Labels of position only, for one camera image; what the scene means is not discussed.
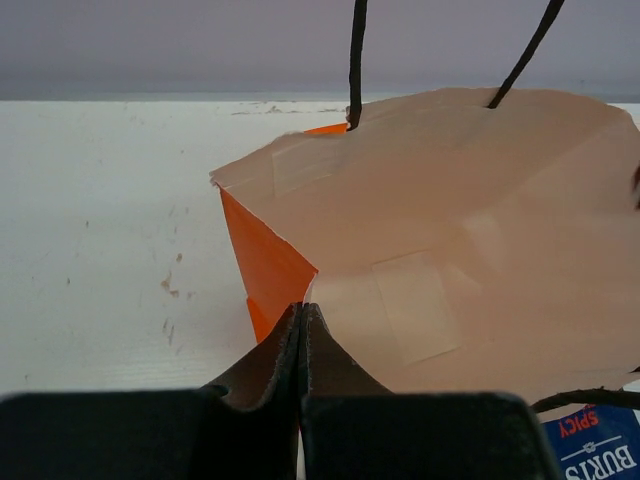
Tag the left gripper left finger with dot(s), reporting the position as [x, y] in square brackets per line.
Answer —
[241, 425]

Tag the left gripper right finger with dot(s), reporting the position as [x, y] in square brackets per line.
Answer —
[355, 428]

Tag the orange paper bag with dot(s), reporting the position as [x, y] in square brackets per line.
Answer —
[458, 239]

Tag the blue Burts chip bag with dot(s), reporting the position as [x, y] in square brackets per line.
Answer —
[596, 443]

